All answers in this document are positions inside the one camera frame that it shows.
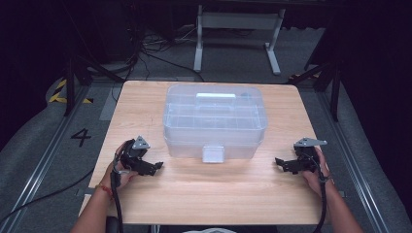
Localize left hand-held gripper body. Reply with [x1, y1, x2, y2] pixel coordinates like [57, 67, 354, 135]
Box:
[120, 135, 156, 177]

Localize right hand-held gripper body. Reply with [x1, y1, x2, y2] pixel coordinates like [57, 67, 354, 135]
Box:
[286, 137, 328, 175]

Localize clear plastic storage box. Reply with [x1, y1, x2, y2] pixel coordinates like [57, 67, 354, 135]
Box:
[162, 83, 269, 164]

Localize person's right hand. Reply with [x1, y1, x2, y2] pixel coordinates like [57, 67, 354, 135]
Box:
[302, 147, 333, 197]

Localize person's left hand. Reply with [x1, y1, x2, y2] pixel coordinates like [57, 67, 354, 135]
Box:
[102, 141, 140, 192]

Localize black tripod stand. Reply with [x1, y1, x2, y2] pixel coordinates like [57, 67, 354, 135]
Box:
[62, 52, 126, 117]
[288, 57, 343, 123]

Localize grey metal stand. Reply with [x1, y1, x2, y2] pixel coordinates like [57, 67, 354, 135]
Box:
[192, 4, 287, 77]

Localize red bracelet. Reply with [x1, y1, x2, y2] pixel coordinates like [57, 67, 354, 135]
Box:
[94, 183, 114, 198]

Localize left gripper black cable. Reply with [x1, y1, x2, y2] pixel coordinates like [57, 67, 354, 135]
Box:
[110, 153, 125, 233]

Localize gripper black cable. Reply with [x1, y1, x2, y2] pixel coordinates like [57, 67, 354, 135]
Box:
[110, 153, 125, 233]
[311, 154, 328, 233]

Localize metal floor rail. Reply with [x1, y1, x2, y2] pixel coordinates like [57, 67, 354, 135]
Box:
[315, 90, 392, 233]
[0, 84, 93, 233]

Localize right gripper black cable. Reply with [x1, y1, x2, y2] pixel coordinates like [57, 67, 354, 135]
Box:
[311, 154, 328, 233]

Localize long black floor cable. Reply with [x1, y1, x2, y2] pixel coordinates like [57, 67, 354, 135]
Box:
[0, 167, 95, 226]

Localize black cable bundle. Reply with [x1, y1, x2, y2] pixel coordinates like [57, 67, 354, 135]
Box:
[124, 18, 206, 83]

